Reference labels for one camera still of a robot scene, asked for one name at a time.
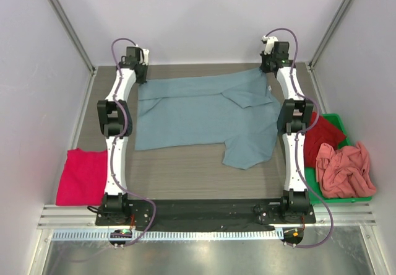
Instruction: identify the blue-grey t shirt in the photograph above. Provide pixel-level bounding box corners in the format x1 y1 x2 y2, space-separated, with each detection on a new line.
135 68 280 170

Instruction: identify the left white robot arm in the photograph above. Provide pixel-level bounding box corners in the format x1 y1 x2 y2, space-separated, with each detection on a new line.
95 45 149 226

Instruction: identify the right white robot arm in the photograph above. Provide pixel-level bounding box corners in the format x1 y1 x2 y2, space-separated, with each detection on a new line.
254 37 316 226

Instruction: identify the green plastic tray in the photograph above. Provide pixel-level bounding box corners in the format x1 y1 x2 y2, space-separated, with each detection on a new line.
304 113 372 204

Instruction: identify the dark red t shirt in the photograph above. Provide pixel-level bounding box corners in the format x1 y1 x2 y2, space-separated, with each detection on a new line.
304 115 346 168

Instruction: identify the folded magenta t shirt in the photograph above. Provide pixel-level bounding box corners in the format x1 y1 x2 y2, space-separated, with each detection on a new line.
55 148 108 206

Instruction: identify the salmon pink t shirt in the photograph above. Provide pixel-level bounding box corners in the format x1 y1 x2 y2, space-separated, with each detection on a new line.
315 142 377 199

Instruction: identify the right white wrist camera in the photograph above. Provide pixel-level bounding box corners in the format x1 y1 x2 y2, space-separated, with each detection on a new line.
262 35 278 55

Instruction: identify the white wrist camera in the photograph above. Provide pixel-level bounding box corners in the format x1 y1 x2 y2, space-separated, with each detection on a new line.
140 48 150 66
262 35 278 55

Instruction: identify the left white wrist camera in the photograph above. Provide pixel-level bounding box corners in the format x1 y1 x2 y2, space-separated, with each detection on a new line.
140 48 150 66

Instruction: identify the right aluminium frame post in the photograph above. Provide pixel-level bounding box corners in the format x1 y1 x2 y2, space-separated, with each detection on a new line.
308 0 369 71

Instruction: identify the aluminium frame post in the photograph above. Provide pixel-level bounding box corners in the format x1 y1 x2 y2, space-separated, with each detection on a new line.
48 0 96 74
308 0 369 71

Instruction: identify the left aluminium frame post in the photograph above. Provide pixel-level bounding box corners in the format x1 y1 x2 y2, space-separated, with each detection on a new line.
48 0 96 74

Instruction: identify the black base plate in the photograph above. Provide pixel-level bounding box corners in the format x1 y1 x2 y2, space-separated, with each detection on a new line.
95 198 316 232

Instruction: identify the white slotted cable duct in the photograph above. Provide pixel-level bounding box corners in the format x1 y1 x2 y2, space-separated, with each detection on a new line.
52 228 283 242

